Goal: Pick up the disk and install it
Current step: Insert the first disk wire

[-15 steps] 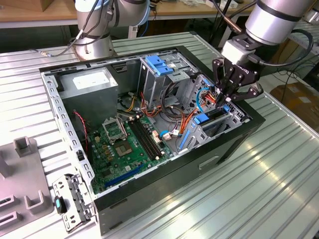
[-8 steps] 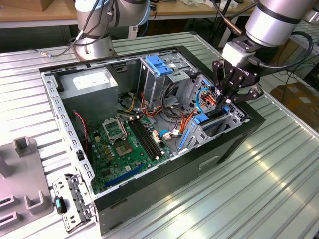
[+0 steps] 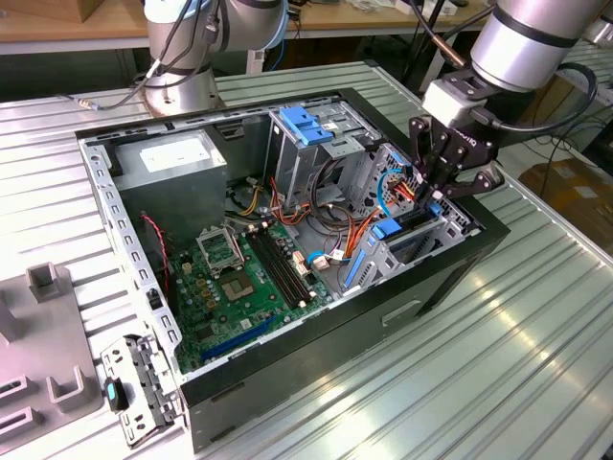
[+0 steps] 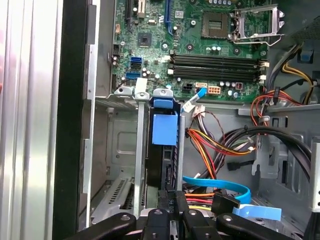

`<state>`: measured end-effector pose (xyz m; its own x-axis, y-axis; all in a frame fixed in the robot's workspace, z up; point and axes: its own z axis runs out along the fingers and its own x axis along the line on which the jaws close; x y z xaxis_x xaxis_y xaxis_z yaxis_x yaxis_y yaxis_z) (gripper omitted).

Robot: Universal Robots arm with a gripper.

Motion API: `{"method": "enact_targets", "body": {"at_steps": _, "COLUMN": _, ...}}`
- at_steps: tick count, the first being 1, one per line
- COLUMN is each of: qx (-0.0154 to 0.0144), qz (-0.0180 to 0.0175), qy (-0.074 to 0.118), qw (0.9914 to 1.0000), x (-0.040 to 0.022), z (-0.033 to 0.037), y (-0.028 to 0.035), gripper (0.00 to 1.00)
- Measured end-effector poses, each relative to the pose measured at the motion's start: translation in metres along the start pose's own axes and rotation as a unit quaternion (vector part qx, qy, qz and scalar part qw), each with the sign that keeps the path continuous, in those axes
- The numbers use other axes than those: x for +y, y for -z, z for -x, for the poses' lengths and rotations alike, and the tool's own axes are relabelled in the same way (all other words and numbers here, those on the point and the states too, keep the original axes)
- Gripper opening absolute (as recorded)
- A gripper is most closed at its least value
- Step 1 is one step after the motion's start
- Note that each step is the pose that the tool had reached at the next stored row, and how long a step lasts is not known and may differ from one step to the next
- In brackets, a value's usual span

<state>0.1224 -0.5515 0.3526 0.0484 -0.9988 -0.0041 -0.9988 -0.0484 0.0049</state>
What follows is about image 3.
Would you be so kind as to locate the large brown cardboard box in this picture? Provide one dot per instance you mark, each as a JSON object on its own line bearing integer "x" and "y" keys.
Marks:
{"x": 574, "y": 191}

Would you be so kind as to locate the grey metal card bracket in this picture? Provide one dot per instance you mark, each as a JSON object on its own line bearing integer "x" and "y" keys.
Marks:
{"x": 143, "y": 383}

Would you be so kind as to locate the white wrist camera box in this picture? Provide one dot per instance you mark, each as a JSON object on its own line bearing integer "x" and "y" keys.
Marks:
{"x": 445, "y": 103}

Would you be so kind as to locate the black latch with teal tab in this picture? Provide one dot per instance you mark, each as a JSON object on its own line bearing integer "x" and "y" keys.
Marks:
{"x": 116, "y": 395}

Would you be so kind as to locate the grey metal disk bay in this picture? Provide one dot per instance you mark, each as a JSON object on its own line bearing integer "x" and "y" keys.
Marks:
{"x": 421, "y": 244}

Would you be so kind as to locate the blue plastic drive latch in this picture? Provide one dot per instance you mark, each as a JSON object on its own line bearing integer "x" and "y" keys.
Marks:
{"x": 299, "y": 122}

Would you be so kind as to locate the black open PC case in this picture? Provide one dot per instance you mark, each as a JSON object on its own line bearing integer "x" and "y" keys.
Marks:
{"x": 297, "y": 364}

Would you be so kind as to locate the grey parts rack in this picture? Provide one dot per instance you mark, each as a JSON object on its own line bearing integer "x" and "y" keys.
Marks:
{"x": 43, "y": 345}

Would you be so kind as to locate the small white box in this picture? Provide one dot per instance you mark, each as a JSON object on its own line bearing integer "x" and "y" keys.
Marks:
{"x": 447, "y": 6}

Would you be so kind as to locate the grey power supply box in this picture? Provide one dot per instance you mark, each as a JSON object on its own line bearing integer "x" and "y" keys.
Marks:
{"x": 172, "y": 201}

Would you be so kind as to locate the black RAM slot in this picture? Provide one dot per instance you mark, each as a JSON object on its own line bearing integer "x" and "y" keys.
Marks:
{"x": 280, "y": 268}
{"x": 287, "y": 268}
{"x": 267, "y": 268}
{"x": 274, "y": 268}

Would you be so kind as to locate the blue expansion slot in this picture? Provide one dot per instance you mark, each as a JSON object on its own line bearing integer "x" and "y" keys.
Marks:
{"x": 239, "y": 338}

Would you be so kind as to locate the wooden desk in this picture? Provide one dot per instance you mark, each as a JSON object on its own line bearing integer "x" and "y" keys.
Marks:
{"x": 29, "y": 29}

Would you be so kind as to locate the hard disk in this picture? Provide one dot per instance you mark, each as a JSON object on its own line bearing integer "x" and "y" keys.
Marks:
{"x": 385, "y": 229}

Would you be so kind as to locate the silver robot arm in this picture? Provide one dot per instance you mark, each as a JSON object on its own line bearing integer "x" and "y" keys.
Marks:
{"x": 522, "y": 52}

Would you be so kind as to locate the green motherboard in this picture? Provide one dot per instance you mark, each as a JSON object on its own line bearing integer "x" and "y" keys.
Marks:
{"x": 249, "y": 316}

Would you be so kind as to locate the grey metal drive cage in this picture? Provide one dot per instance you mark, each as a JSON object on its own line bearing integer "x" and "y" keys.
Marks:
{"x": 297, "y": 167}

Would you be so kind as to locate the metal slat frame table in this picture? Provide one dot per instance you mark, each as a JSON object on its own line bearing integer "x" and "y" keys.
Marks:
{"x": 604, "y": 72}

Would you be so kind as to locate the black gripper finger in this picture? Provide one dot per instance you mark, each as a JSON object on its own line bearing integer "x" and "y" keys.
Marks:
{"x": 479, "y": 187}
{"x": 417, "y": 144}

